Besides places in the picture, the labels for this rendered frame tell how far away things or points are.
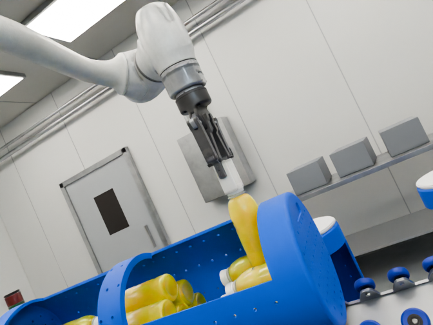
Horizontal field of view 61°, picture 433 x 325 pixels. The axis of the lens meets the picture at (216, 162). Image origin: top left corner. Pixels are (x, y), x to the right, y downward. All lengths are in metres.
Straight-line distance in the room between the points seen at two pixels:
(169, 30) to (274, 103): 3.35
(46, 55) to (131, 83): 0.20
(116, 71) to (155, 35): 0.16
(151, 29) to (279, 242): 0.50
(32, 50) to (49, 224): 5.25
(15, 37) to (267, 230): 0.58
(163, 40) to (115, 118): 4.20
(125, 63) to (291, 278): 0.60
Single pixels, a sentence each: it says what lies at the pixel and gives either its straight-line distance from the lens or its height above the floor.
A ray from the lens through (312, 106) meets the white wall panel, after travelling 4.06.
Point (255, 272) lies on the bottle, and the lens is 0.77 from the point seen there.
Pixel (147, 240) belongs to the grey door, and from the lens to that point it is 4.95.
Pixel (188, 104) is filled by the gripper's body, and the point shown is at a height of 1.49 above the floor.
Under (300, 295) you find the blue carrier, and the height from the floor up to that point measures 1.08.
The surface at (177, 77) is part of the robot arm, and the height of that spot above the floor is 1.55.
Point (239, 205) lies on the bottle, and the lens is 0.78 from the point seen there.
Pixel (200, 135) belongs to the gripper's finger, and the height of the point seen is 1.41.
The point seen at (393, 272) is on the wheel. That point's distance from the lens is 0.92.
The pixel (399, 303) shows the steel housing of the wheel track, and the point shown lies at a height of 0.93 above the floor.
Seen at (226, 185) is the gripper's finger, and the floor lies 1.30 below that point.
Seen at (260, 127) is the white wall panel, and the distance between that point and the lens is 4.16.
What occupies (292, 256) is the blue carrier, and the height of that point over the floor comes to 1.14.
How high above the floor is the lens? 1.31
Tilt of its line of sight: 3 degrees up
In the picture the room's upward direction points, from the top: 25 degrees counter-clockwise
